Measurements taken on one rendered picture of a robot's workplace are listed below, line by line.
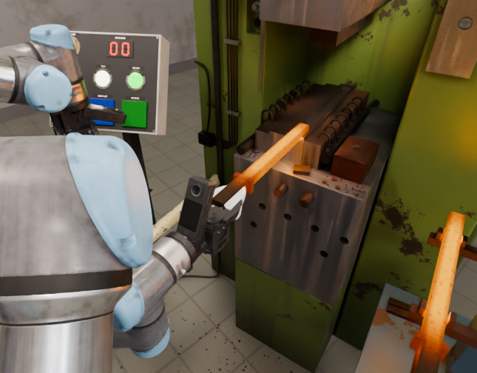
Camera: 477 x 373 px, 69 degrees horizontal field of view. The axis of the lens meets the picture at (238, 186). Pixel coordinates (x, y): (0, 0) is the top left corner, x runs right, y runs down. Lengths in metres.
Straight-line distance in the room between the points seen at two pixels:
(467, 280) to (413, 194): 1.13
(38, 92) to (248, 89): 0.68
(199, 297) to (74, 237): 1.53
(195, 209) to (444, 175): 0.68
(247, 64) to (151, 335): 0.81
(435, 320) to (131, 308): 0.49
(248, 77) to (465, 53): 0.57
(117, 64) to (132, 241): 0.87
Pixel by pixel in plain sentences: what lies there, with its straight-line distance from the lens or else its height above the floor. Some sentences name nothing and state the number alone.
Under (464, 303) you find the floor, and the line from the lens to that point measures 2.07.
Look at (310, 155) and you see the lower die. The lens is 0.97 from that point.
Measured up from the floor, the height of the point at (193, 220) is 1.03.
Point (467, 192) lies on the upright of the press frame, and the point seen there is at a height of 0.90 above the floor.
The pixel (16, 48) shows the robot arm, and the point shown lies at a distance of 0.82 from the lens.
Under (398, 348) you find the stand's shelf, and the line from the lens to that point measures 0.97.
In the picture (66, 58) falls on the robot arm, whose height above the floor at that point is 1.23.
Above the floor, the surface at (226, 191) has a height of 1.02.
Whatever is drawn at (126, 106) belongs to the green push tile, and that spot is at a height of 1.03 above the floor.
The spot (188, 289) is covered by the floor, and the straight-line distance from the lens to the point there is 1.83.
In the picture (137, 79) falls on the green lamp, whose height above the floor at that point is 1.09.
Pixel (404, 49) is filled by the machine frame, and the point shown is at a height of 1.13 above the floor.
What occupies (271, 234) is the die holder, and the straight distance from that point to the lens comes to 1.13.
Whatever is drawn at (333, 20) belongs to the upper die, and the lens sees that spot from 0.84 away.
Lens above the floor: 1.46
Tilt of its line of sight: 38 degrees down
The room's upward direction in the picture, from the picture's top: straight up
